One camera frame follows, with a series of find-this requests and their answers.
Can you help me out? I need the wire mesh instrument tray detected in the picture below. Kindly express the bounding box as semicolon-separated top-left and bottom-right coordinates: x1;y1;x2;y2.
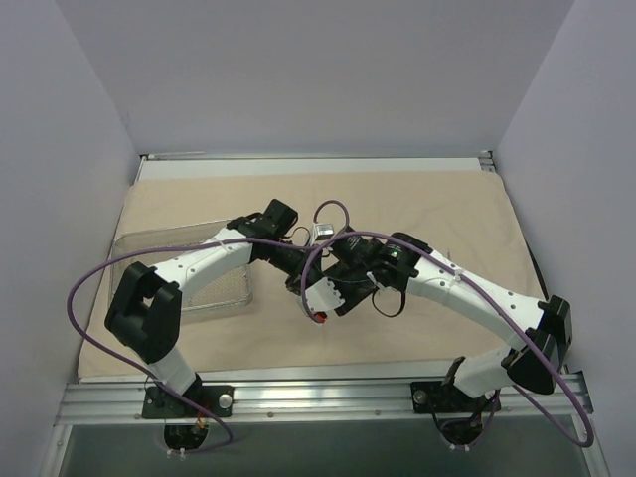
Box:
110;221;253;321

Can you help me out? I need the beige cloth wrap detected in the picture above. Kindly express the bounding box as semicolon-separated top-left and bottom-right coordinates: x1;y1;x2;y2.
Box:
77;171;571;379

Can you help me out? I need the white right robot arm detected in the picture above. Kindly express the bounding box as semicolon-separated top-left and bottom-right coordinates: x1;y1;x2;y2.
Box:
276;229;572;410

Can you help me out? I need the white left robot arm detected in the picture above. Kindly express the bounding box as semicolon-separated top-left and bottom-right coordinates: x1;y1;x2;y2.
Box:
104;199;304;416

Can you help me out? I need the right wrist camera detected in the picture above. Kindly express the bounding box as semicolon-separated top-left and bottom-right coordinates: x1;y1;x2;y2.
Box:
331;236;384;268

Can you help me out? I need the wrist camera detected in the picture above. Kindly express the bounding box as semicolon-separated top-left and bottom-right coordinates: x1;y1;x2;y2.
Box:
310;223;335;241
331;236;384;268

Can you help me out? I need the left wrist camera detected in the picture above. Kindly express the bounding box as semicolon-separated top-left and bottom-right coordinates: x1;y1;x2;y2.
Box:
310;223;335;241

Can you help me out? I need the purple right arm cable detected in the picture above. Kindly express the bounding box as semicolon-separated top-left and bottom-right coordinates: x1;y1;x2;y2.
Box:
300;229;595;448

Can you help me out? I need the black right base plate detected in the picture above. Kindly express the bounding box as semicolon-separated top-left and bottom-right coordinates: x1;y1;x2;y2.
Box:
410;381;501;414

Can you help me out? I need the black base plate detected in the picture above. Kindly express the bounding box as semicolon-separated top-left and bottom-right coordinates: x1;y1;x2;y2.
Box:
410;381;501;414
141;384;235;419

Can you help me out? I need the aluminium table edge rail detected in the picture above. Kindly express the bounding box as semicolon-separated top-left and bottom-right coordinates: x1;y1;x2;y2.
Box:
478;150;497;174

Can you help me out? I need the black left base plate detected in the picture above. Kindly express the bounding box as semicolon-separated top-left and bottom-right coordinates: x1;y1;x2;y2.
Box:
141;384;235;419

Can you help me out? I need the aluminium front rail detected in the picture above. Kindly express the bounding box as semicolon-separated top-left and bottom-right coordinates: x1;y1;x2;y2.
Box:
53;373;594;426

